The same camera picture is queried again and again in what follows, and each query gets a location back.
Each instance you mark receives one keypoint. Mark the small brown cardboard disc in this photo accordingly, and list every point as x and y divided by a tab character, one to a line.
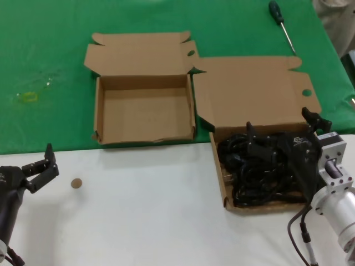
76	183

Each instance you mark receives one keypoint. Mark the green table cloth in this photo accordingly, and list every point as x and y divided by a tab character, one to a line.
41	41

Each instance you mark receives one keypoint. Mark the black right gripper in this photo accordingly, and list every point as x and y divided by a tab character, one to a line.
301	155

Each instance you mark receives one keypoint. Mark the empty brown cardboard box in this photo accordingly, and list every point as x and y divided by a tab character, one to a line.
144	110

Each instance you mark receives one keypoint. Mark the small white object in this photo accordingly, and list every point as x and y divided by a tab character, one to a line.
352	101

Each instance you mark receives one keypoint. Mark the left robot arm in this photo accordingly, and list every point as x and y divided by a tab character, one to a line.
2	249

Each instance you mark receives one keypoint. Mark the person in light clothing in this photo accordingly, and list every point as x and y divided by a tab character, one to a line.
338	22

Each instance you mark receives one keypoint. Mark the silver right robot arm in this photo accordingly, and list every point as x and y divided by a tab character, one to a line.
338	205

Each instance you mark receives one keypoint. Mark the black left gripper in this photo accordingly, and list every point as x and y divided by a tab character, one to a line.
9	194

